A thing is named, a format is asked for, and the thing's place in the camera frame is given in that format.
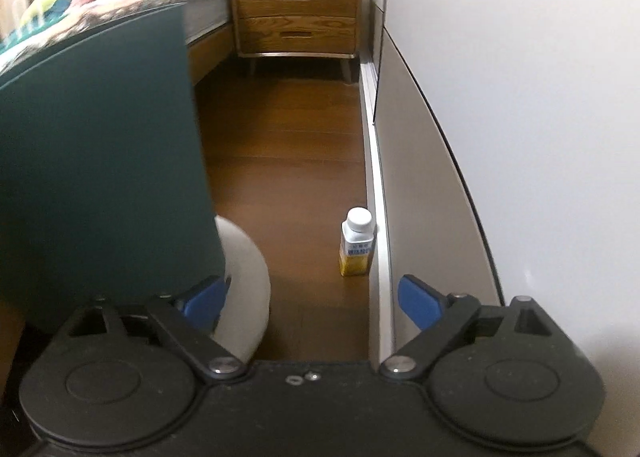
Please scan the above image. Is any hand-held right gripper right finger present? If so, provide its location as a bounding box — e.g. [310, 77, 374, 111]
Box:
[378, 274, 566, 382]

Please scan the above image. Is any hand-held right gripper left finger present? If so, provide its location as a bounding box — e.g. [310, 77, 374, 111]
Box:
[54, 276, 248, 383]

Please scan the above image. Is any white capped yellow label bottle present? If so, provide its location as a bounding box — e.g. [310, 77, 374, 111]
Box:
[339, 207, 376, 278]

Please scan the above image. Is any dark green trash bin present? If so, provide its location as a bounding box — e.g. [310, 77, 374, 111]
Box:
[0, 2, 228, 333]

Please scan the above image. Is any round white stool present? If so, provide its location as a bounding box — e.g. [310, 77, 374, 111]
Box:
[210, 216, 273, 363]

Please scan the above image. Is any white wardrobe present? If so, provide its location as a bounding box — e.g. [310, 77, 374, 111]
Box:
[360, 0, 640, 358]

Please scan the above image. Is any wooden nightstand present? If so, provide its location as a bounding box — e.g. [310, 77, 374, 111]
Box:
[230, 0, 363, 84]

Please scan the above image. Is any bed with colourful quilt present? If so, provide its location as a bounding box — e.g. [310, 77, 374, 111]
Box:
[0, 0, 241, 72]

